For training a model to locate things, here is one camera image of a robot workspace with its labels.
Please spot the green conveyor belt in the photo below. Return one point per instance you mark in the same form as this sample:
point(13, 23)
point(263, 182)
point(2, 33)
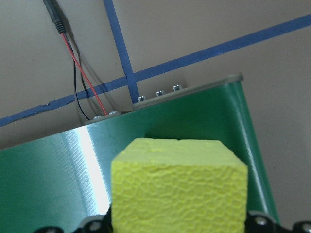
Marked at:
point(48, 174)

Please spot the yellow foam block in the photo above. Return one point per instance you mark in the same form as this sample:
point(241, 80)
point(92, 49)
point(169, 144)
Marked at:
point(179, 189)

